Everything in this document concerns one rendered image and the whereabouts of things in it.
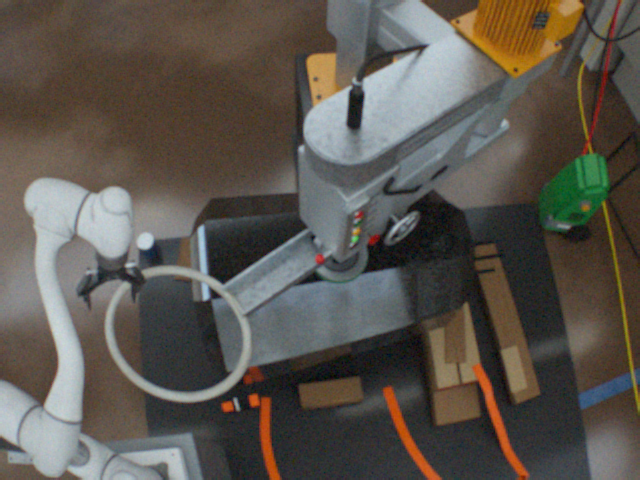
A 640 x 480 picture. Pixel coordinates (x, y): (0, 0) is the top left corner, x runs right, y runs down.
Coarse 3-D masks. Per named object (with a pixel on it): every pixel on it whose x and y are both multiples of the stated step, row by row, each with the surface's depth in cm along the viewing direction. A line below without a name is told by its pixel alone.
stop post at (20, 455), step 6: (0, 438) 229; (0, 444) 227; (6, 444) 234; (12, 444) 240; (0, 450) 236; (6, 450) 233; (12, 450) 238; (18, 450) 245; (24, 450) 252; (12, 456) 252; (18, 456) 252; (24, 456) 253; (30, 456) 253; (12, 462) 250; (18, 462) 251; (24, 462) 251; (30, 462) 252
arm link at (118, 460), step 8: (120, 456) 166; (112, 464) 160; (120, 464) 160; (128, 464) 160; (136, 464) 165; (104, 472) 158; (112, 472) 155; (120, 472) 154; (128, 472) 155; (136, 472) 157; (144, 472) 160; (152, 472) 167
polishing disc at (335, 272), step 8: (320, 248) 216; (352, 256) 215; (360, 256) 215; (328, 264) 214; (336, 264) 214; (344, 264) 214; (352, 264) 214; (360, 264) 214; (320, 272) 212; (328, 272) 212; (336, 272) 212; (344, 272) 212; (352, 272) 212; (360, 272) 214; (336, 280) 211; (344, 280) 212
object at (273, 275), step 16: (304, 240) 196; (272, 256) 189; (288, 256) 193; (304, 256) 194; (256, 272) 190; (272, 272) 191; (288, 272) 191; (304, 272) 186; (224, 288) 183; (240, 288) 188; (256, 288) 188; (272, 288) 188; (288, 288) 188; (256, 304) 181
